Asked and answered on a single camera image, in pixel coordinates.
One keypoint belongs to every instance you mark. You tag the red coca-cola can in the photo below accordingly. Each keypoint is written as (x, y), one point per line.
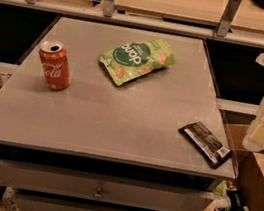
(55, 66)

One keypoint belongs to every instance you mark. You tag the black snack bar wrapper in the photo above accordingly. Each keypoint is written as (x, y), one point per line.
(206, 143)

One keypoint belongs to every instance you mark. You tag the green snack bag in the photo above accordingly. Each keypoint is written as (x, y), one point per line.
(134, 60)

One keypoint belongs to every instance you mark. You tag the upper grey drawer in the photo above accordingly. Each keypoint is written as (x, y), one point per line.
(98, 187)

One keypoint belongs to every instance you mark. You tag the right metal bracket post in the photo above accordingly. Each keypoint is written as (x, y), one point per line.
(227, 17)

